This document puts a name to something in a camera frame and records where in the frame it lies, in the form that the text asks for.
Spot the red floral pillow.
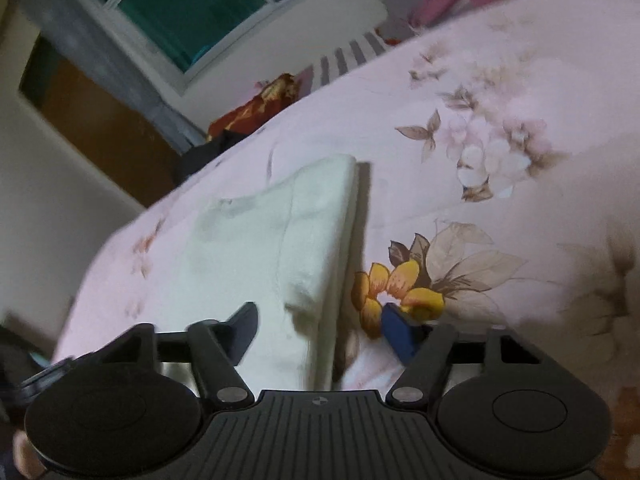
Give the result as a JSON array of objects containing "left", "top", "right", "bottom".
[{"left": 207, "top": 74, "right": 302, "bottom": 142}]

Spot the long grey curtain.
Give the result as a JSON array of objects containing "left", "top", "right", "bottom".
[{"left": 15, "top": 0, "right": 210, "bottom": 157}]

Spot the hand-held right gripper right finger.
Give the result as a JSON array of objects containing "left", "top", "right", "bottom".
[{"left": 381, "top": 305, "right": 544, "bottom": 408}]

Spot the pink floral blanket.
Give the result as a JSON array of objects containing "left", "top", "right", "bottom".
[{"left": 50, "top": 0, "right": 640, "bottom": 480}]

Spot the black cloth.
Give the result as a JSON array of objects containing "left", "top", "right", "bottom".
[{"left": 173, "top": 130, "right": 247, "bottom": 187}]

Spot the white framed window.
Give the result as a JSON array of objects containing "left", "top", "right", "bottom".
[{"left": 70, "top": 0, "right": 396, "bottom": 97}]

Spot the grey striped cloth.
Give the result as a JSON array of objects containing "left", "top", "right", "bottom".
[{"left": 312, "top": 30, "right": 397, "bottom": 92}]

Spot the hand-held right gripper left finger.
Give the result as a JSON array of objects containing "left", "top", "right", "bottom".
[{"left": 94, "top": 302, "right": 260, "bottom": 407}]

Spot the white towel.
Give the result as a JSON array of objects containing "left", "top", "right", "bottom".
[{"left": 172, "top": 154, "right": 359, "bottom": 392}]

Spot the brown wooden door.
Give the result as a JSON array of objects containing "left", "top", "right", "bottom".
[{"left": 20, "top": 35, "right": 177, "bottom": 209}]

